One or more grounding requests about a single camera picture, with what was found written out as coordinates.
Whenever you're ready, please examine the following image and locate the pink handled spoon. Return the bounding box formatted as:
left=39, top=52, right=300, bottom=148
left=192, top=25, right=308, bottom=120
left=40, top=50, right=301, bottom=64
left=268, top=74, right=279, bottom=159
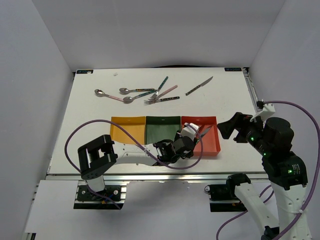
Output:
left=94, top=89, right=123, bottom=102

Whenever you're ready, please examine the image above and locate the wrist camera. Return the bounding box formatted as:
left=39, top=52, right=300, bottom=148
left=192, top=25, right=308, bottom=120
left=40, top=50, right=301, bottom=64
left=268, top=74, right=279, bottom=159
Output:
left=180, top=122, right=199, bottom=140
left=250, top=100, right=276, bottom=122

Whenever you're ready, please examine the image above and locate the red plastic bin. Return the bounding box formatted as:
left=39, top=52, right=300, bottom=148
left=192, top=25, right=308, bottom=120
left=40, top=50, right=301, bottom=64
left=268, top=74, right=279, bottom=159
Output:
left=181, top=116, right=221, bottom=157

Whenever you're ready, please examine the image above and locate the pink handled fork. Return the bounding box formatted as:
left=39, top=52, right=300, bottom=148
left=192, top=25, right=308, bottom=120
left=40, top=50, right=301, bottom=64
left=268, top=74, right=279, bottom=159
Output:
left=148, top=85, right=178, bottom=103

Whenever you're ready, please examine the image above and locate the yellow plastic bin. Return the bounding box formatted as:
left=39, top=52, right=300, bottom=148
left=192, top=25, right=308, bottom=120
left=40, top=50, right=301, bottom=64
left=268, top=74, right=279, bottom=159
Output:
left=109, top=116, right=147, bottom=146

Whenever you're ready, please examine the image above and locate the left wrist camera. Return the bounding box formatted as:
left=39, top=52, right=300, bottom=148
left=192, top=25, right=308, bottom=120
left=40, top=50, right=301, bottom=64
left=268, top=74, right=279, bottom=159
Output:
left=180, top=122, right=199, bottom=140

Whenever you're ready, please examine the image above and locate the dark handled spoon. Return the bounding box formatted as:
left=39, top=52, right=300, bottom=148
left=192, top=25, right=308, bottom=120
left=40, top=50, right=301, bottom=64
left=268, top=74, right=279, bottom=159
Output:
left=119, top=87, right=155, bottom=95

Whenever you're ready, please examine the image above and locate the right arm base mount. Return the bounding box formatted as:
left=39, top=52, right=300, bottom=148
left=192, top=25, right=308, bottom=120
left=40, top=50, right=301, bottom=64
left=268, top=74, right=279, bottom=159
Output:
left=204, top=173, right=263, bottom=214

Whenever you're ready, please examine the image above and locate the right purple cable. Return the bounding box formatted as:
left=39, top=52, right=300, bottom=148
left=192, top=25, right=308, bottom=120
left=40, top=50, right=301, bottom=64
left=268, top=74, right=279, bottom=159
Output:
left=215, top=99, right=320, bottom=240

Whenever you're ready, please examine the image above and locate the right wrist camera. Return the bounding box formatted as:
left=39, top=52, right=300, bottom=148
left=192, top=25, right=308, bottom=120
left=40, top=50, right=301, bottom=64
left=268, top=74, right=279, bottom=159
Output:
left=250, top=100, right=276, bottom=122

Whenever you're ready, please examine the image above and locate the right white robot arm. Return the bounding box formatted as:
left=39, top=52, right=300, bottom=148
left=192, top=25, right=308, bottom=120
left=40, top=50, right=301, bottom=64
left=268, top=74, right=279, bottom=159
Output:
left=217, top=112, right=312, bottom=240

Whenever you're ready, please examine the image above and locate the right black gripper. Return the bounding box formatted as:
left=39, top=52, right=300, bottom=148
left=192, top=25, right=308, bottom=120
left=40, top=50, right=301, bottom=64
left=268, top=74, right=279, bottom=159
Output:
left=216, top=111, right=271, bottom=155

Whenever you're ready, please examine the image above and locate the green plastic bin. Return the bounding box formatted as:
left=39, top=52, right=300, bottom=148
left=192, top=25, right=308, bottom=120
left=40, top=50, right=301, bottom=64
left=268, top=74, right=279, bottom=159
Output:
left=144, top=116, right=181, bottom=145

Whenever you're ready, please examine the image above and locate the pink handled knife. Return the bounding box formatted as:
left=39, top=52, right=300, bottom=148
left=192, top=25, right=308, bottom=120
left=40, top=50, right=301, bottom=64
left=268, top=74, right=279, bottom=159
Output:
left=200, top=125, right=212, bottom=138

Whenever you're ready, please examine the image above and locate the dark handled knife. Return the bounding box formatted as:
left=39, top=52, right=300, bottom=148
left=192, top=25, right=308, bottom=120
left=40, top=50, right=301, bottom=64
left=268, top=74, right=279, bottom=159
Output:
left=185, top=76, right=213, bottom=96

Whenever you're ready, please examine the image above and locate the dark handled fork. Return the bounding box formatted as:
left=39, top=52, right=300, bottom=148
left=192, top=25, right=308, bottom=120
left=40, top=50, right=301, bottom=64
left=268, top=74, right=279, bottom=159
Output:
left=144, top=96, right=180, bottom=106

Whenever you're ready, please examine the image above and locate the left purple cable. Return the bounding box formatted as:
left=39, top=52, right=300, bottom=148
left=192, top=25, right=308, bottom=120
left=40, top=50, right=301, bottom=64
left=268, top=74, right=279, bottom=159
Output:
left=64, top=119, right=205, bottom=210

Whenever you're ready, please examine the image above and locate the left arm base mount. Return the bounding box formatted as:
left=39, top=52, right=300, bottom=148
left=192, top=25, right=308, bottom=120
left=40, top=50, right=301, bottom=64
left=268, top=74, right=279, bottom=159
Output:
left=73, top=181, right=127, bottom=210

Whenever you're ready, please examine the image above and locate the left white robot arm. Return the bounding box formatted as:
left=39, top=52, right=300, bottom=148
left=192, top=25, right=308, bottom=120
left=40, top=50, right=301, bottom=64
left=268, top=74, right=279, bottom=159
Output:
left=77, top=125, right=198, bottom=200

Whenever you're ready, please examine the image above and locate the purple cable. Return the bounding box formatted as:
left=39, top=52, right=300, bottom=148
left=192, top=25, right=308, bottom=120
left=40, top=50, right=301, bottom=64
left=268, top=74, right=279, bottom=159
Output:
left=64, top=119, right=205, bottom=210
left=215, top=99, right=320, bottom=240

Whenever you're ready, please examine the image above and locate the teal handled spoon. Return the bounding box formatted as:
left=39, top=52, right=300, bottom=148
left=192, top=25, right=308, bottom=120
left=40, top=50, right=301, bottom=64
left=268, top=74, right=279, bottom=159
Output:
left=123, top=90, right=156, bottom=104

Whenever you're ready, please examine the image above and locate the teal handled fork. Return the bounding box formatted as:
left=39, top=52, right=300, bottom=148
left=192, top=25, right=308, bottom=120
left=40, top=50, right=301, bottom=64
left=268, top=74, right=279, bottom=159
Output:
left=149, top=76, right=169, bottom=100

